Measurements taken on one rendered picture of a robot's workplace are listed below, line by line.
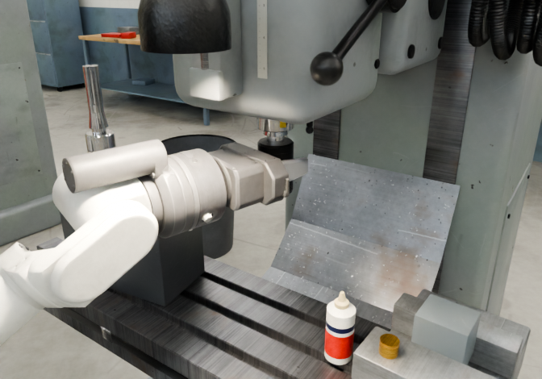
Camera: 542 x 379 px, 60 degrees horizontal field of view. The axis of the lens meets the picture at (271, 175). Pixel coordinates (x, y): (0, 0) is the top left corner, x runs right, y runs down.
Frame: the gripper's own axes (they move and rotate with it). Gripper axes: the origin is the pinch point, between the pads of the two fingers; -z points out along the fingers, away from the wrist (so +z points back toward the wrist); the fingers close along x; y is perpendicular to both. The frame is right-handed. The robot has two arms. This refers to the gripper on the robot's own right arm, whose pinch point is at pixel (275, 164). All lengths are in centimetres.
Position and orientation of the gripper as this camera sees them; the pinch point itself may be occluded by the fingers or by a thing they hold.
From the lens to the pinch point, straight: 62.4
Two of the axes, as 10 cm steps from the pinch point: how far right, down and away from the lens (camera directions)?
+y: 0.0, 9.3, 3.6
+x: -6.5, -2.8, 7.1
